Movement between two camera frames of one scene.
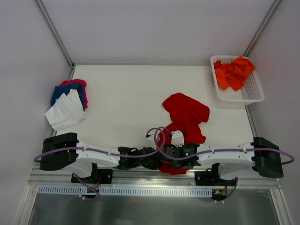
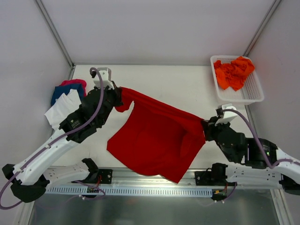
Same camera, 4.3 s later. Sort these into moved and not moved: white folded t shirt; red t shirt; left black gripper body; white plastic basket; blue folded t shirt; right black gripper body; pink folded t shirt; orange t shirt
Moved: left black gripper body; right black gripper body; red t shirt
Not moved: blue folded t shirt; orange t shirt; pink folded t shirt; white folded t shirt; white plastic basket
